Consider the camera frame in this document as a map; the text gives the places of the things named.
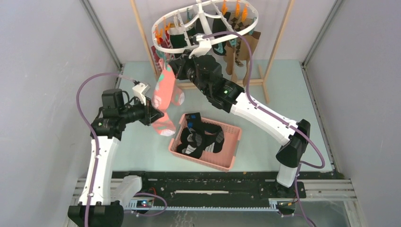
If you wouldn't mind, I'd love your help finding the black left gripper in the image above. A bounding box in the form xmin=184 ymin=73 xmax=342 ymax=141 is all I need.
xmin=119 ymin=95 xmax=164 ymax=126

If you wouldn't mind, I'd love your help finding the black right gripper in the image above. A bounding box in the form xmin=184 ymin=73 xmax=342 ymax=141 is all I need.
xmin=170 ymin=50 xmax=210 ymax=96

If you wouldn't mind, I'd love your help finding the pink green patterned sock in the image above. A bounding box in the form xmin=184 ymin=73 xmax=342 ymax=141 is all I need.
xmin=152 ymin=59 xmax=176 ymax=136

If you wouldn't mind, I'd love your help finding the black blue white sock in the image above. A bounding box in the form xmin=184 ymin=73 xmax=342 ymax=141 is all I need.
xmin=175 ymin=112 xmax=206 ymax=159

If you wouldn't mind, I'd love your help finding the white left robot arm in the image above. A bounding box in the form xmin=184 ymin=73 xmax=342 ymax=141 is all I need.
xmin=68 ymin=88 xmax=164 ymax=227

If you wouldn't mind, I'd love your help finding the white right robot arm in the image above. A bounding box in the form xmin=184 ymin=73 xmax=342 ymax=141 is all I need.
xmin=168 ymin=54 xmax=310 ymax=198

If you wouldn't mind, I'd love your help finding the wooden hanger rack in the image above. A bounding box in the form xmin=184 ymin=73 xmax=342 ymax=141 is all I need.
xmin=130 ymin=0 xmax=295 ymax=104

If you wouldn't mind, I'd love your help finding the white oval clip hanger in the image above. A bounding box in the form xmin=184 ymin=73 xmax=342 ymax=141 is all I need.
xmin=151 ymin=0 xmax=260 ymax=54

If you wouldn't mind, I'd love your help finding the red white striped sock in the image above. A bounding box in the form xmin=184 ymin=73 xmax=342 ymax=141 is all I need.
xmin=151 ymin=29 xmax=172 ymax=63

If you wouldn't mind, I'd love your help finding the brown argyle sock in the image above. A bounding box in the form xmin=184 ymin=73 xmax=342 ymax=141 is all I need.
xmin=228 ymin=16 xmax=253 ymax=32

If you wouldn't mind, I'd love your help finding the pink plastic basket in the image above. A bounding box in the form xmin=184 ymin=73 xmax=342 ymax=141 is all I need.
xmin=169 ymin=113 xmax=242 ymax=172

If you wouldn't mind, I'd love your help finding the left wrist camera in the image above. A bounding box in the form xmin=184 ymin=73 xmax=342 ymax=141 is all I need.
xmin=132 ymin=81 xmax=150 ymax=106

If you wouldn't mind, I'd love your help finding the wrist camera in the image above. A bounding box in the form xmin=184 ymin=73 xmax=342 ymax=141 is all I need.
xmin=189 ymin=34 xmax=215 ymax=59
xmin=132 ymin=81 xmax=150 ymax=106

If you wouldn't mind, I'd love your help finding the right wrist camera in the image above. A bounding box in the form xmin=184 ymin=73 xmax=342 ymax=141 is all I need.
xmin=189 ymin=34 xmax=215 ymax=59

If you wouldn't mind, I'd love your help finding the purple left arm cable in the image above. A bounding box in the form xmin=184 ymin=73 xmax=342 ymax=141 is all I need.
xmin=76 ymin=72 xmax=168 ymax=227

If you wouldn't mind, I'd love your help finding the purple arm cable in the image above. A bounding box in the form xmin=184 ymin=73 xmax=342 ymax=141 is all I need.
xmin=202 ymin=30 xmax=326 ymax=227
xmin=76 ymin=72 xmax=168 ymax=227

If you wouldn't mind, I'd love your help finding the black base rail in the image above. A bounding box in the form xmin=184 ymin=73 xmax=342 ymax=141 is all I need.
xmin=109 ymin=170 xmax=345 ymax=209

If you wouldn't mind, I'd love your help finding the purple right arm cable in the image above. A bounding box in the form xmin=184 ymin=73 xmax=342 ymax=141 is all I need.
xmin=202 ymin=30 xmax=326 ymax=227

